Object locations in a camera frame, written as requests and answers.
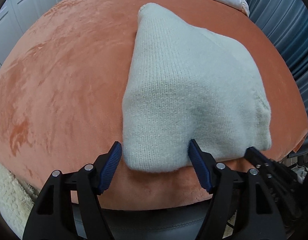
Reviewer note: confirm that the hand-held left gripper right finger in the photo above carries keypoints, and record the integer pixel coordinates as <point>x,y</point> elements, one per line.
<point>201,170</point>

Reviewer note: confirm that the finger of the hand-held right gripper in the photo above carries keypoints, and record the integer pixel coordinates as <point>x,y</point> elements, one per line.
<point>257,157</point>

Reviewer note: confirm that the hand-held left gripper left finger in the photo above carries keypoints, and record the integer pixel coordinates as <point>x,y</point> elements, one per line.
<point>110,170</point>

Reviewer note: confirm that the cream knit cardigan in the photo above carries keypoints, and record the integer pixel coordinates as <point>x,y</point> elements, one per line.
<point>181,92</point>

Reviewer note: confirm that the cream fluffy throw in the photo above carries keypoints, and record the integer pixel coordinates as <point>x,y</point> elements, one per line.
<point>11,200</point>

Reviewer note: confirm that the orange plush blanket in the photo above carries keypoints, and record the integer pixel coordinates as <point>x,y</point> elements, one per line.
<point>56,80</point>

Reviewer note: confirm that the blue grey curtain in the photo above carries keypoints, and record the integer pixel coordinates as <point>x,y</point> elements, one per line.
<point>281,30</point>

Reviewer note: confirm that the white panelled wardrobe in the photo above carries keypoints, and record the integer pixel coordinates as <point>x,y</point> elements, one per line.
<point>19,12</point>

